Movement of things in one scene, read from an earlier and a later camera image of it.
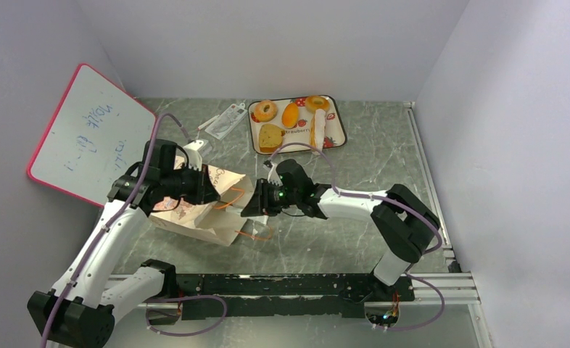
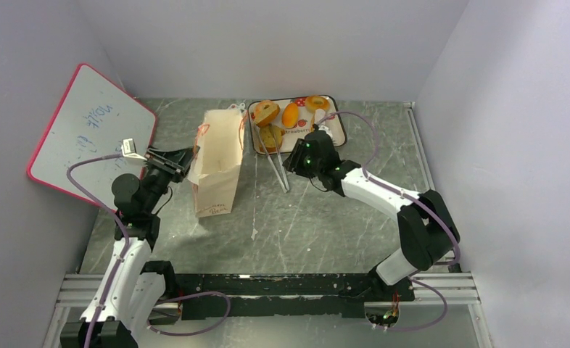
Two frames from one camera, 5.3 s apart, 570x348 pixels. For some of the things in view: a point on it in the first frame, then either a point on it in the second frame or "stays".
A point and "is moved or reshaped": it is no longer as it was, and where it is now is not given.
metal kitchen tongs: (262, 220) to (270, 160)
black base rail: (339, 295) stays
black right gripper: (262, 200) to (294, 160)
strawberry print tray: (298, 124) stays
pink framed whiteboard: (98, 132) stays
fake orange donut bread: (265, 111) is moved or reshaped
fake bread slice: (270, 138) stays
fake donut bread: (317, 102) stays
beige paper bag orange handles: (220, 221) to (217, 161)
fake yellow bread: (290, 114) stays
